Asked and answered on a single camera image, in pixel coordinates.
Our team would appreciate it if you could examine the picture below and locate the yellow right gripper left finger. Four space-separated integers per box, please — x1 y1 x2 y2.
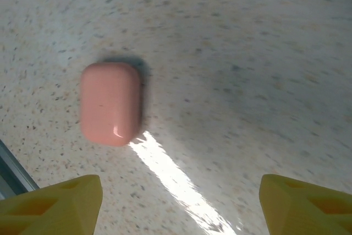
0 174 103 235

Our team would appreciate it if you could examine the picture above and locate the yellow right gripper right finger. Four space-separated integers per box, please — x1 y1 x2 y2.
260 173 352 235

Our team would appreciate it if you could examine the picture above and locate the rectangular pink earbud case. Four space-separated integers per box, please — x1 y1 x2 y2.
79 62 142 146

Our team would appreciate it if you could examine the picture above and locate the aluminium front rail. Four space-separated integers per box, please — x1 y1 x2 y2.
0 138 39 201

